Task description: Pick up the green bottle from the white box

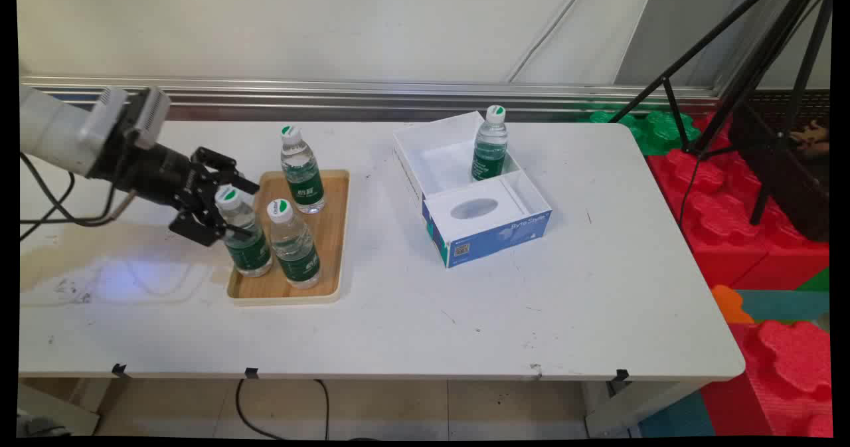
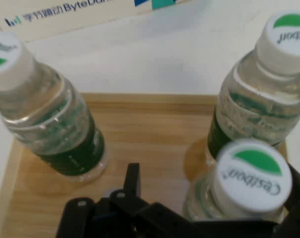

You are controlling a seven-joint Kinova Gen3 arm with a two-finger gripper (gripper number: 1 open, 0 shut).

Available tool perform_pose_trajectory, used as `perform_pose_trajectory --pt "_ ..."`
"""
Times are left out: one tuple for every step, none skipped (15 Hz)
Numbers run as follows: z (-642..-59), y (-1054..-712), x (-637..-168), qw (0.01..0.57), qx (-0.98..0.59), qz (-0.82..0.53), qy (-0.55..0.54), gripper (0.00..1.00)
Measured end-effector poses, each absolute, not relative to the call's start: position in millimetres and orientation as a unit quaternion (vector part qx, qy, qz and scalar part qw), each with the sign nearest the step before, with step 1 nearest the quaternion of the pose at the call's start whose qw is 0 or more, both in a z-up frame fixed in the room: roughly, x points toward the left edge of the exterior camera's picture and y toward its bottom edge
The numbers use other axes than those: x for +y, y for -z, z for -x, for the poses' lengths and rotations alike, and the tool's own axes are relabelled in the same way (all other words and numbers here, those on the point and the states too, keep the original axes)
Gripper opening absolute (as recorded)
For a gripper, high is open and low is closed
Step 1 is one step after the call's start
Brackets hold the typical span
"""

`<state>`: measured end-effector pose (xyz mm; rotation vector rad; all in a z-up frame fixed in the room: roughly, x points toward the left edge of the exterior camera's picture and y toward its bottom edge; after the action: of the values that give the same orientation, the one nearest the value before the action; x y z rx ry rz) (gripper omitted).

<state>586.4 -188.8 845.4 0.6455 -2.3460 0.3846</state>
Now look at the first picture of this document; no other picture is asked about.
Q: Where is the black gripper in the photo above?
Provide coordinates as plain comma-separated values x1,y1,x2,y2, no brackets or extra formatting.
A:
90,127,261,248

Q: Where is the water bottle green label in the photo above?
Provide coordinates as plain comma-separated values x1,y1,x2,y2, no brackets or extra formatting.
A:
279,126,327,215
266,199,323,290
214,187,274,278
471,105,509,183

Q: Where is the wooden tray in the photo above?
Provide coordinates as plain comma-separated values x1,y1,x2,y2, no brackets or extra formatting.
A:
226,169,351,307

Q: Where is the white table leg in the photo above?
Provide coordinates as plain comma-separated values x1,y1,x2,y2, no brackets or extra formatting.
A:
584,379,706,438
19,379,102,437

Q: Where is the white and blue cardboard box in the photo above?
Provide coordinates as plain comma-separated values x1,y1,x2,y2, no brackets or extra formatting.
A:
391,111,553,270

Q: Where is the green foam block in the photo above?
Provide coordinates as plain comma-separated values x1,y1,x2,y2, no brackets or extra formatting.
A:
576,104,703,157

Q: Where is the red foam block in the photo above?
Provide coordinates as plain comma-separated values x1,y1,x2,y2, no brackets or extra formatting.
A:
700,320,834,438
729,218,831,292
647,111,772,290

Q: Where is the orange foam piece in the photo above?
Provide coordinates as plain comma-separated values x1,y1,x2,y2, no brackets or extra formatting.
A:
710,284,755,325

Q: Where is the black tripod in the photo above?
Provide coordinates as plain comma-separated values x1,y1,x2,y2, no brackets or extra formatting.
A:
607,0,835,226

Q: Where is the black mesh basket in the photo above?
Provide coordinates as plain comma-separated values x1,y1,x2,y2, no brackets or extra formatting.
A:
726,88,831,242

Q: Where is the teal floor mat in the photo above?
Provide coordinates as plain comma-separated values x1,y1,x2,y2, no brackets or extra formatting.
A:
733,289,831,322

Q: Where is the small brown object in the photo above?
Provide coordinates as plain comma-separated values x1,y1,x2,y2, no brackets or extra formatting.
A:
789,120,831,157

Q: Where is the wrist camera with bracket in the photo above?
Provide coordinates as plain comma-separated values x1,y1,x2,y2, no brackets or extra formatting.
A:
80,86,172,163

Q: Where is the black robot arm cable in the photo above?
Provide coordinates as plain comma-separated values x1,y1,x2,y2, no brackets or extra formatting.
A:
19,151,137,242

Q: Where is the aluminium wall rail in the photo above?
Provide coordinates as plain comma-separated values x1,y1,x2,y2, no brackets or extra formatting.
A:
19,74,722,124

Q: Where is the black floor cable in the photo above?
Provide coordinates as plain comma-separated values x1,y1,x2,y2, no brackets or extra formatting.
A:
235,379,331,440

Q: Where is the thin black tripod cable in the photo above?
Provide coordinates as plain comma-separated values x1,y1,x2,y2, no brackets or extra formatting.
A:
677,149,703,232

